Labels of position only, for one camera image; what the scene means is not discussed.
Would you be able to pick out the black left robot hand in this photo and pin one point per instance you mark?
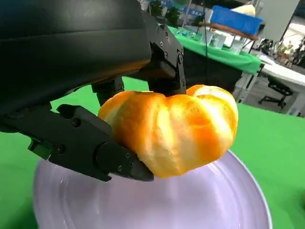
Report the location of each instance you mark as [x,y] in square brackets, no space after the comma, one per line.
[59,52]

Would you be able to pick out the orange white toy bread roll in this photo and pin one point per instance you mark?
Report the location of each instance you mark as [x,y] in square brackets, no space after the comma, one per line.
[176,133]

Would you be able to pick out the black fabric drape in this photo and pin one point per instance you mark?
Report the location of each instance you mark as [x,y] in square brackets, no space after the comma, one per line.
[214,74]

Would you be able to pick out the green cloth of neighbouring table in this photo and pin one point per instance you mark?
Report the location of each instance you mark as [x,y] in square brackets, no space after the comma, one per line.
[228,56]

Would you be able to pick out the brown wooden tray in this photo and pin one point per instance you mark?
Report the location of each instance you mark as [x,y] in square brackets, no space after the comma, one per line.
[236,29]

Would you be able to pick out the blue plastic bin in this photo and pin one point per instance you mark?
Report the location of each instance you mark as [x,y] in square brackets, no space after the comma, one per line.
[236,20]

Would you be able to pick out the lilac plate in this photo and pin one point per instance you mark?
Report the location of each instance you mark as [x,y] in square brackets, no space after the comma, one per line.
[166,205]

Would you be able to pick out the black office chair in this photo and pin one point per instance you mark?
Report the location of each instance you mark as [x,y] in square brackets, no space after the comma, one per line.
[276,91]

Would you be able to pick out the white desk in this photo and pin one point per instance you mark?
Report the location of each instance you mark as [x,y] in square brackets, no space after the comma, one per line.
[286,74]

